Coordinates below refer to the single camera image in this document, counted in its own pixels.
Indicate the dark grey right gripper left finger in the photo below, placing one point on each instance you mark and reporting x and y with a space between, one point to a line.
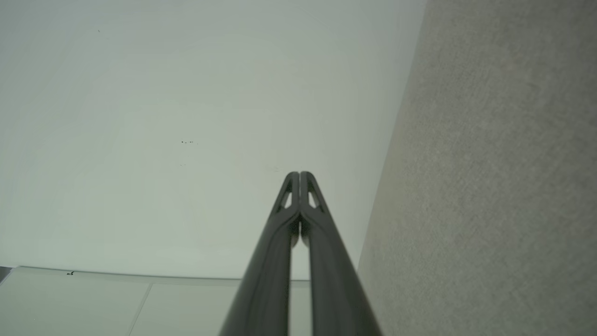
266 280

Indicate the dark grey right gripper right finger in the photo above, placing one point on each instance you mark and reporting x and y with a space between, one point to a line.
336 289

